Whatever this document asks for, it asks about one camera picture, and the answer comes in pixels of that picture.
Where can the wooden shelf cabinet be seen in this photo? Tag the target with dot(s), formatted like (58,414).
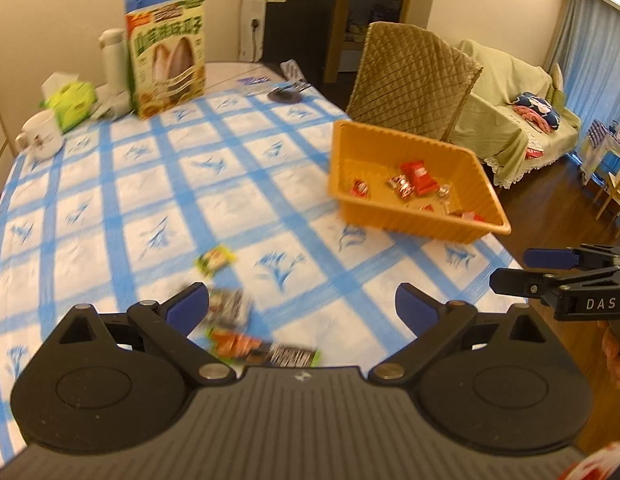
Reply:
(0,145)

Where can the chair with quilted cover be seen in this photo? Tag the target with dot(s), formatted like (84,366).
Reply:
(410,80)

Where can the blue-grey curtain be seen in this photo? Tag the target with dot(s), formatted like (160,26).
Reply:
(595,50)

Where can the red white garment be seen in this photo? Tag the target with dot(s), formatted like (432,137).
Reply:
(597,462)

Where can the orange plastic tray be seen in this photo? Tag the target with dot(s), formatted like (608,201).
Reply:
(420,220)

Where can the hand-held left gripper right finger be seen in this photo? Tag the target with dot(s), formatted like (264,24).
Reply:
(415,305)

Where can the small wooden chair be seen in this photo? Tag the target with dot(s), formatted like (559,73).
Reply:
(612,195)

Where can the brown-red striped candy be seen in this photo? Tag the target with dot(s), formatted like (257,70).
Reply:
(401,187)

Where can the grey snack packet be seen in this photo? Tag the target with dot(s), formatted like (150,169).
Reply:
(230,307)

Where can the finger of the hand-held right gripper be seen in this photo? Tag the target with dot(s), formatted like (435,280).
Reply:
(547,258)
(515,280)

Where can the white thermos bottle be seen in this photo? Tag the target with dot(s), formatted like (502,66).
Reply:
(114,60)

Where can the red packet with white label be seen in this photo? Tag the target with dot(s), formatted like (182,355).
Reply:
(419,176)

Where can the blue white red pillow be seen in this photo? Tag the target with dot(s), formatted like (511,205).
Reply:
(537,110)

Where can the green tissue pack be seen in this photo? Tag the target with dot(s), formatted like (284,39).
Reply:
(72,102)

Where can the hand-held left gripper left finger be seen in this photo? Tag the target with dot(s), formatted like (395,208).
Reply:
(190,305)

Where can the orange-green snack packet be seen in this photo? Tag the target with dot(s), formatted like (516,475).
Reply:
(270,352)

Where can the green candy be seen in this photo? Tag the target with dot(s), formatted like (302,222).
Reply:
(216,260)

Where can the sofa with pale green cover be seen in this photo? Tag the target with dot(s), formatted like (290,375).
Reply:
(500,125)

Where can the person's right hand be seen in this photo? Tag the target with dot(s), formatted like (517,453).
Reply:
(617,360)

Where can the white mug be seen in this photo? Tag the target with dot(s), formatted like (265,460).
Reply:
(40,135)

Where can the blue checked tablecloth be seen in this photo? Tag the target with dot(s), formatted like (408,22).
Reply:
(140,200)

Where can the sunflower seed box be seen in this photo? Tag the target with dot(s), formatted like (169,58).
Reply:
(167,60)

